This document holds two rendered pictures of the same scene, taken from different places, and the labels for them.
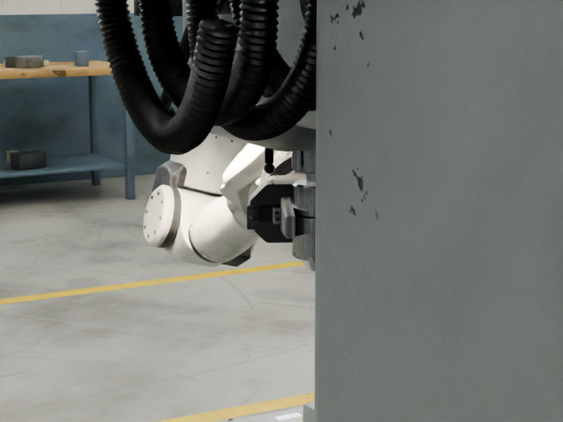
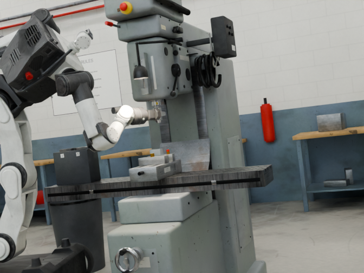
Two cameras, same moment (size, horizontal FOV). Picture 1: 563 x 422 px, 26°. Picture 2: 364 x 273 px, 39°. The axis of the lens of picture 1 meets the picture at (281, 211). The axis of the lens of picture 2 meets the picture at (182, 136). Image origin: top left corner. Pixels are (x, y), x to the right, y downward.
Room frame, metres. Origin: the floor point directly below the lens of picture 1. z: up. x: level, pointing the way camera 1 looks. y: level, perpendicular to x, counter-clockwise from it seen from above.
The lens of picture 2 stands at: (2.74, 2.08, 1.17)
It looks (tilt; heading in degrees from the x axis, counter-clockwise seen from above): 1 degrees down; 229
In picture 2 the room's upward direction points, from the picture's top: 7 degrees counter-clockwise
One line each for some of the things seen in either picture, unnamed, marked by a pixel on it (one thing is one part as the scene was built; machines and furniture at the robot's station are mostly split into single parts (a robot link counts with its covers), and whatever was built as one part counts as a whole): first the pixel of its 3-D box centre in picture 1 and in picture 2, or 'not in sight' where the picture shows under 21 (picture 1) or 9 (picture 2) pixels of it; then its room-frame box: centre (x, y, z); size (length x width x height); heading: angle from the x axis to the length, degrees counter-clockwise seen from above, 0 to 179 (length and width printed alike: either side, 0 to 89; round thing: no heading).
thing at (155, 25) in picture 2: not in sight; (150, 31); (1.04, -0.05, 1.68); 0.34 x 0.24 x 0.10; 29
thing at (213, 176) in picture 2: not in sight; (154, 183); (1.11, -0.09, 0.87); 1.24 x 0.23 x 0.08; 119
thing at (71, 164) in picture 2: not in sight; (77, 165); (1.33, -0.51, 1.01); 0.22 x 0.12 x 0.20; 121
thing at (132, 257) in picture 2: not in sight; (130, 258); (1.51, 0.21, 0.61); 0.16 x 0.12 x 0.12; 29
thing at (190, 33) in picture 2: not in sight; (180, 44); (0.64, -0.27, 1.66); 0.80 x 0.23 x 0.20; 29
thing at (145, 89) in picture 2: not in sight; (144, 73); (1.17, 0.02, 1.44); 0.04 x 0.04 x 0.21; 29
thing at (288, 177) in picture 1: (309, 203); (144, 116); (1.17, -0.03, 1.23); 0.13 x 0.12 x 0.10; 94
